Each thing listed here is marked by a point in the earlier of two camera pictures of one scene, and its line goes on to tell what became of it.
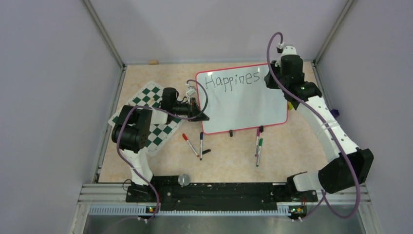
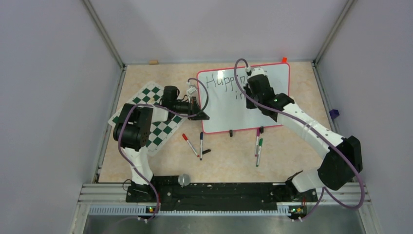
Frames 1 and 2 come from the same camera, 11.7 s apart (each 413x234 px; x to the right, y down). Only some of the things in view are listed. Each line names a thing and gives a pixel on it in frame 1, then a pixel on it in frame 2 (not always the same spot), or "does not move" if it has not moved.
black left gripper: [193, 110] does not move
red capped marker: [186, 138] does not move
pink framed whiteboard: [238, 98] does not move
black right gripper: [270, 83] -> [248, 89]
